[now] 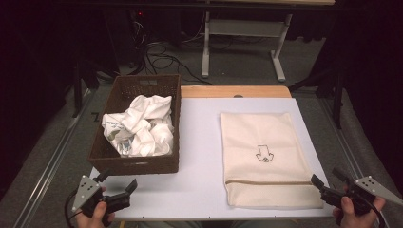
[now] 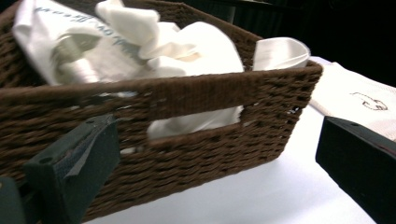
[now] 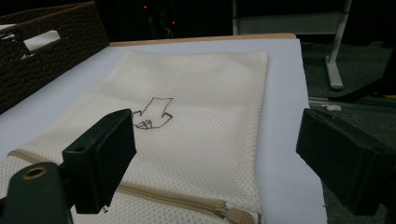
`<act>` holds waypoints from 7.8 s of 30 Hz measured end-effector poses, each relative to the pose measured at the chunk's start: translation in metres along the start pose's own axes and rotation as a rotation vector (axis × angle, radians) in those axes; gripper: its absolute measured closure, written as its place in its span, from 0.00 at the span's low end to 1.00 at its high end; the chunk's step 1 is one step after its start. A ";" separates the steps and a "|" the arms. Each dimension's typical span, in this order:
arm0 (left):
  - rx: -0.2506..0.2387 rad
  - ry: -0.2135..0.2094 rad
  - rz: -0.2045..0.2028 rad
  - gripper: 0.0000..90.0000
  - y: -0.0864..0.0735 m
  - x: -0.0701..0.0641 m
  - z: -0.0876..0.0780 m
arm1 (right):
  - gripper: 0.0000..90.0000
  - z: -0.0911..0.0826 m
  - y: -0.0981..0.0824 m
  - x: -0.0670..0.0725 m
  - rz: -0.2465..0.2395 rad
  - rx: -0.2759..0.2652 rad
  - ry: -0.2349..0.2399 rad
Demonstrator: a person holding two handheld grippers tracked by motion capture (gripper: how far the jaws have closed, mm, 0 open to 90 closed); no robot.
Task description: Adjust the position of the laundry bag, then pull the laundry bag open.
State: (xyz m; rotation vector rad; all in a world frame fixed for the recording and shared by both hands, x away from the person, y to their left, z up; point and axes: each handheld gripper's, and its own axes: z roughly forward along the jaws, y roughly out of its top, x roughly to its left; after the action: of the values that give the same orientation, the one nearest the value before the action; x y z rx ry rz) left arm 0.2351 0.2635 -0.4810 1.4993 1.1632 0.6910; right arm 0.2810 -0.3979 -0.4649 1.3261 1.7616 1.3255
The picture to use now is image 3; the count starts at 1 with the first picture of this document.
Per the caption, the white metal desk frame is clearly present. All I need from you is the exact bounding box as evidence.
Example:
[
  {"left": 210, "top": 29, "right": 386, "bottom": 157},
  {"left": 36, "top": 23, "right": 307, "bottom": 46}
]
[{"left": 232, "top": 0, "right": 354, "bottom": 91}]

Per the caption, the black stand leg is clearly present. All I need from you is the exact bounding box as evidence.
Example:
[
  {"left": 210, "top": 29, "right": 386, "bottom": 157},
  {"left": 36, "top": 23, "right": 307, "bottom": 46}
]
[{"left": 328, "top": 46, "right": 396, "bottom": 103}]

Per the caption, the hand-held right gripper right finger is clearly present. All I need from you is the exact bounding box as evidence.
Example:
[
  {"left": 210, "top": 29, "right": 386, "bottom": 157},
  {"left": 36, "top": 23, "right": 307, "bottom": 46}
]
[{"left": 295, "top": 108, "right": 396, "bottom": 217}]

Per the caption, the white board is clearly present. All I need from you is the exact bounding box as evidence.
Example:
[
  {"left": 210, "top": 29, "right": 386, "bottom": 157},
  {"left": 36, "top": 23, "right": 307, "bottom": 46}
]
[{"left": 0, "top": 37, "right": 329, "bottom": 224}]

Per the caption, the cream mesh laundry bag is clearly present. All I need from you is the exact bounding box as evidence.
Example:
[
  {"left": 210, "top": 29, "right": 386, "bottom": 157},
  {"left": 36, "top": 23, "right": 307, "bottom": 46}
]
[{"left": 0, "top": 49, "right": 269, "bottom": 224}]

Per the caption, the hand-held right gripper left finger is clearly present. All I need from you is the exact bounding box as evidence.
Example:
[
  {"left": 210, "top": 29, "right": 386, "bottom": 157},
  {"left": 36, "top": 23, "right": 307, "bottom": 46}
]
[{"left": 61, "top": 108, "right": 138, "bottom": 216}]

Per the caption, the small white floor scrap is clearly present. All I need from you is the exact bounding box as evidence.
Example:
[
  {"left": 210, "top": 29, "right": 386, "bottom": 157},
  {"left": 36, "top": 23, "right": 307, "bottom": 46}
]
[{"left": 320, "top": 104, "right": 343, "bottom": 113}]

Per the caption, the brown wicker basket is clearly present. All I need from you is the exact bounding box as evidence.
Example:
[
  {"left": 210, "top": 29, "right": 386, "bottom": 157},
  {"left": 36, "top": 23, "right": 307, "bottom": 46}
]
[{"left": 0, "top": 0, "right": 110, "bottom": 115}]

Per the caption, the metal floor rail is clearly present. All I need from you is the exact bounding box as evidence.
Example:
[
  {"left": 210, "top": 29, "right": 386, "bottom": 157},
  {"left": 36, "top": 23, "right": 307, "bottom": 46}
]
[{"left": 307, "top": 96, "right": 396, "bottom": 114}]

